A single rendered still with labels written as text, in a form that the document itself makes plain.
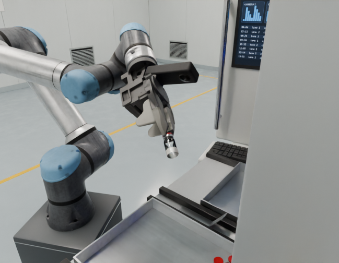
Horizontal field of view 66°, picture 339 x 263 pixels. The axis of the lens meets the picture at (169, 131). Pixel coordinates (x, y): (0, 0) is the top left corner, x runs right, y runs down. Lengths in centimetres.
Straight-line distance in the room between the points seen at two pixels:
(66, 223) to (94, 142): 26
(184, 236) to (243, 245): 55
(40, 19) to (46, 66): 519
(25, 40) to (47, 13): 499
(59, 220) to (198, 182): 45
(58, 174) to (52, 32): 529
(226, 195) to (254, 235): 70
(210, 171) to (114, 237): 41
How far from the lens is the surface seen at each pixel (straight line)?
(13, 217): 235
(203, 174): 95
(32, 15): 583
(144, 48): 65
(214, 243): 72
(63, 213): 89
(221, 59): 118
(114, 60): 72
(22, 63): 76
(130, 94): 57
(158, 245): 71
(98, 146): 91
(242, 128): 131
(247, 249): 18
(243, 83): 124
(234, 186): 90
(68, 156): 83
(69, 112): 93
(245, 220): 17
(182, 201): 80
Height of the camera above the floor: 142
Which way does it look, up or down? 26 degrees down
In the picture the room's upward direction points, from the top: straight up
